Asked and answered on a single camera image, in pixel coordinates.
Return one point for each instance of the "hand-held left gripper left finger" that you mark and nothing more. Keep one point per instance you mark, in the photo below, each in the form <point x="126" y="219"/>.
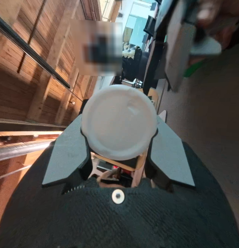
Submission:
<point x="69" y="155"/>

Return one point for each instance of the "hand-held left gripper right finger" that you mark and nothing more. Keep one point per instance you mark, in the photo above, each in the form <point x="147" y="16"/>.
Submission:
<point x="169" y="157"/>

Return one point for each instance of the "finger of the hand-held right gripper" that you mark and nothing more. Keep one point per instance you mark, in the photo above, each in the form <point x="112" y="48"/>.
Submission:
<point x="179" y="48"/>

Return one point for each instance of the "stack of green bins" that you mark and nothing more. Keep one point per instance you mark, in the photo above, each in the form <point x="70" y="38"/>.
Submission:
<point x="193" y="68"/>

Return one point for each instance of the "white roll with black cap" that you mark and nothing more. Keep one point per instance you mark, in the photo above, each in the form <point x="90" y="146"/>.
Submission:
<point x="119" y="124"/>

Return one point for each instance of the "black board with wooden edge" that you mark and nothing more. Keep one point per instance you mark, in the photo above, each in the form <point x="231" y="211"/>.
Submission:
<point x="129" y="163"/>

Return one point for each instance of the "black office chair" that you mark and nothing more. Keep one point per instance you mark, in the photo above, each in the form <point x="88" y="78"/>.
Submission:
<point x="135" y="62"/>

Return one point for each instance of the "silver ventilation duct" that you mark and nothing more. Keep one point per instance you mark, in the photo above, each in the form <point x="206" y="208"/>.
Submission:
<point x="18" y="150"/>

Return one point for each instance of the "black ceiling rail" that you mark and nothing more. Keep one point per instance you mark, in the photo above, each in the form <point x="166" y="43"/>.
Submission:
<point x="34" y="54"/>

